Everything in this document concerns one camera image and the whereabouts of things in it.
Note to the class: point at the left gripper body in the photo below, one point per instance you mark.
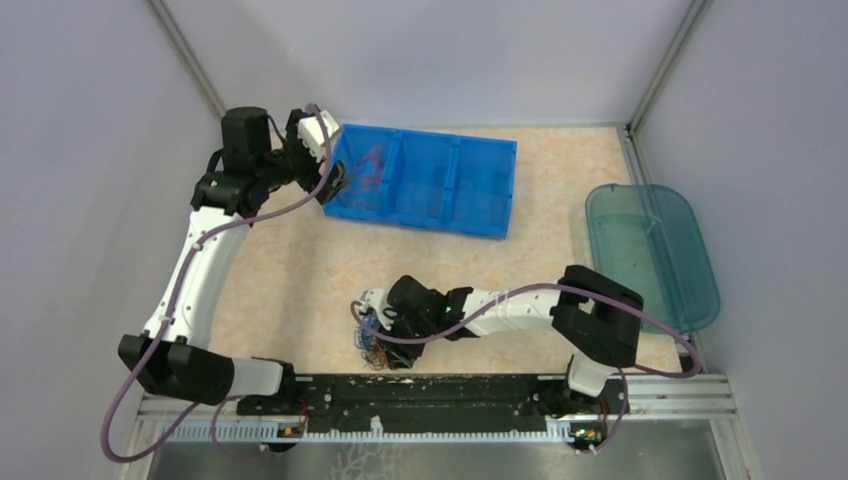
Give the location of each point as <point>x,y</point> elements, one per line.
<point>304,167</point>

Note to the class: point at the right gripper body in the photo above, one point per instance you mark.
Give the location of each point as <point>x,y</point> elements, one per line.
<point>411,328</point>

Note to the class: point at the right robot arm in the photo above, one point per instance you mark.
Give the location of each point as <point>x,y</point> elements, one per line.
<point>597,315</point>

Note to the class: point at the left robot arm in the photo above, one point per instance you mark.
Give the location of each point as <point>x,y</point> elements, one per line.
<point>259,173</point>

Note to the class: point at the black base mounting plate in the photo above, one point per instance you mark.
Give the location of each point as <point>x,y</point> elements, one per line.
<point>422,403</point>

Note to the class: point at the blue three-compartment plastic bin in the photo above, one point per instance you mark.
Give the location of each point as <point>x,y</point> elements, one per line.
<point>429,181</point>

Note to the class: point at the teal translucent plastic tray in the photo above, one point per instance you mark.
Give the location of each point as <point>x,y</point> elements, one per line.
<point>646,237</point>

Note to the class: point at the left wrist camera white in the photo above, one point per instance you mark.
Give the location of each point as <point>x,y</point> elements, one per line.
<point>318,132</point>

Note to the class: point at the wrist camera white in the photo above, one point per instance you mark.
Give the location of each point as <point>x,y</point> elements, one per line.
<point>377,308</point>
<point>318,132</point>

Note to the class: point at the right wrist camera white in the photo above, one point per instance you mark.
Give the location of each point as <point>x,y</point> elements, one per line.
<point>377,308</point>

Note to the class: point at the white slotted cable duct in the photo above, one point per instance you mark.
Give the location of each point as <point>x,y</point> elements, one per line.
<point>264,430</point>

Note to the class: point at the aluminium frame rail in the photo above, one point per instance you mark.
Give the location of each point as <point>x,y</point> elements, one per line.
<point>652,397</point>

